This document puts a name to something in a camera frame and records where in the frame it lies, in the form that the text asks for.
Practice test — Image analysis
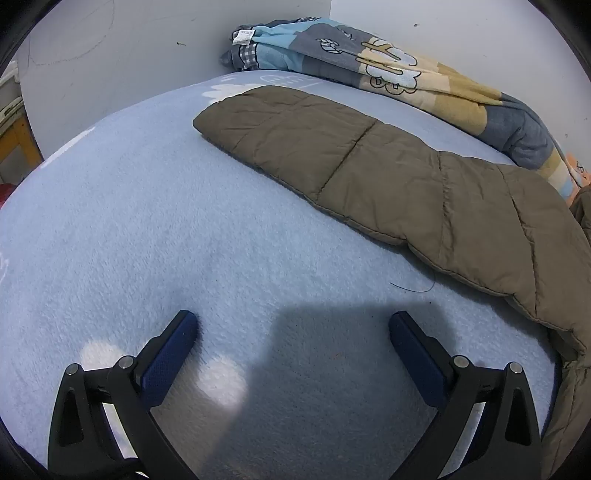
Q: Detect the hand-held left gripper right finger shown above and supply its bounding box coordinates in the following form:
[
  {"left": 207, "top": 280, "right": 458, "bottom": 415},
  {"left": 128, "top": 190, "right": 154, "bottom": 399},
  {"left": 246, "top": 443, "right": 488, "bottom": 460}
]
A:
[{"left": 389, "top": 311, "right": 542, "bottom": 480}]

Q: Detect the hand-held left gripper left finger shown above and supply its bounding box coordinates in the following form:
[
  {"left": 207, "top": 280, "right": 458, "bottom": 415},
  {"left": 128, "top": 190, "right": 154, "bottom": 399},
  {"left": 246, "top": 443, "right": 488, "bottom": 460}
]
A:
[{"left": 47, "top": 310, "right": 199, "bottom": 480}]

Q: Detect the brown quilted jacket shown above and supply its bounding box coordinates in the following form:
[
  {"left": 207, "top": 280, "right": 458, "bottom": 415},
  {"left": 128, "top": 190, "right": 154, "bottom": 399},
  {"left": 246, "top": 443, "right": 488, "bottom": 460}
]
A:
[{"left": 192, "top": 85, "right": 591, "bottom": 480}]

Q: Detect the thin black thread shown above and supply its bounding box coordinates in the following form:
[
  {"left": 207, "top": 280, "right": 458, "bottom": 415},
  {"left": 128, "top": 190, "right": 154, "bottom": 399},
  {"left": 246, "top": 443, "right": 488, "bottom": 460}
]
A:
[{"left": 390, "top": 271, "right": 436, "bottom": 294}]

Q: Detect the light blue cloud bed sheet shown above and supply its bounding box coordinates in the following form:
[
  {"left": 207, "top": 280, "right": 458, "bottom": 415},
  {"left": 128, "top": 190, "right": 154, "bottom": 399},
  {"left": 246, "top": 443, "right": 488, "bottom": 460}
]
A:
[{"left": 0, "top": 71, "right": 568, "bottom": 480}]

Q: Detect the wooden furniture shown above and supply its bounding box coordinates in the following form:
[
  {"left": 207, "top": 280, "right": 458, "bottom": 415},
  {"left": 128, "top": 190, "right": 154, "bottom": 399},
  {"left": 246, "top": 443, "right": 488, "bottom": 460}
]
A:
[{"left": 0, "top": 95, "right": 45, "bottom": 185}]

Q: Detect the patchwork cartoon quilt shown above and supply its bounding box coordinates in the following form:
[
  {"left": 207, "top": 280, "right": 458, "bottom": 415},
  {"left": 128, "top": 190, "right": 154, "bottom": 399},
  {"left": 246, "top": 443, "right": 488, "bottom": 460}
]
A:
[{"left": 219, "top": 18, "right": 591, "bottom": 199}]

